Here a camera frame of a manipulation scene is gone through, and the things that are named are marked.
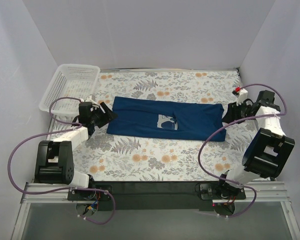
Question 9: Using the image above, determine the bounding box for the blue t shirt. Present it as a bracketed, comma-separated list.
[106, 96, 224, 141]

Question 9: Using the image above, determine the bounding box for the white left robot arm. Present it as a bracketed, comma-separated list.
[34, 101, 118, 200]

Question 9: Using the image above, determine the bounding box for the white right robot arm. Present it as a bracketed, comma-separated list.
[216, 88, 295, 199]

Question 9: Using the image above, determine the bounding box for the white plastic basket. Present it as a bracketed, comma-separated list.
[39, 64, 101, 117]

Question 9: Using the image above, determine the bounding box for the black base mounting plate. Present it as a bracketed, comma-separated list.
[67, 181, 246, 211]

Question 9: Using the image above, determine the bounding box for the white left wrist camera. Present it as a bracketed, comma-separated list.
[82, 94, 100, 112]

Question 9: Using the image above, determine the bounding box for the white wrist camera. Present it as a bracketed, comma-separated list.
[232, 87, 248, 106]
[82, 94, 100, 112]

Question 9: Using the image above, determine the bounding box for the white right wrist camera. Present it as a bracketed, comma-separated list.
[232, 87, 248, 106]

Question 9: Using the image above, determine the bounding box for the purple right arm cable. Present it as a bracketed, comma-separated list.
[197, 83, 287, 219]

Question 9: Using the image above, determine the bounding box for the aluminium frame rail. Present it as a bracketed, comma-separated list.
[22, 181, 290, 203]

